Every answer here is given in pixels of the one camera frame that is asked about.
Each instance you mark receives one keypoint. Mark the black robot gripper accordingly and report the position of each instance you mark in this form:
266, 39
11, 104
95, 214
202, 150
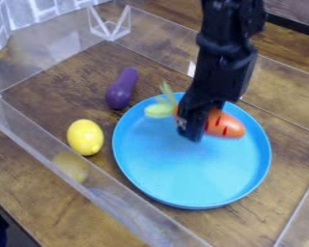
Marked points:
225, 61

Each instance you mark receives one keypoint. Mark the clear acrylic barrier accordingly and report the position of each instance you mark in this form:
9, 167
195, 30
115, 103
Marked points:
147, 223
278, 93

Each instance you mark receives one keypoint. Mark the blue round plate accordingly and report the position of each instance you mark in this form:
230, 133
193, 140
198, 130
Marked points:
185, 174

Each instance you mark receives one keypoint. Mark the orange toy carrot green leaves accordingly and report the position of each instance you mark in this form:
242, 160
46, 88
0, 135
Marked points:
221, 125

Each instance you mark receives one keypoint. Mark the clear acrylic back barrier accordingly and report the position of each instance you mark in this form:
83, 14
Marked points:
278, 93

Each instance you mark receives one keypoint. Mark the purple toy eggplant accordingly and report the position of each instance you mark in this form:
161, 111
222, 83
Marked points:
119, 91

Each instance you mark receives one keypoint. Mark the yellow toy lemon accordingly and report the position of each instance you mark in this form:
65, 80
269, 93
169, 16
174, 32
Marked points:
85, 137

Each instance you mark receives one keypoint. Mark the clear acrylic front barrier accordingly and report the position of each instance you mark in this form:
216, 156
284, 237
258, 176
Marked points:
147, 223

